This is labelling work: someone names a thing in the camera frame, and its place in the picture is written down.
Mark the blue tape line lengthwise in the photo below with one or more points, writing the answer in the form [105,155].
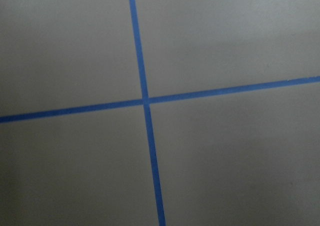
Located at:
[147,114]

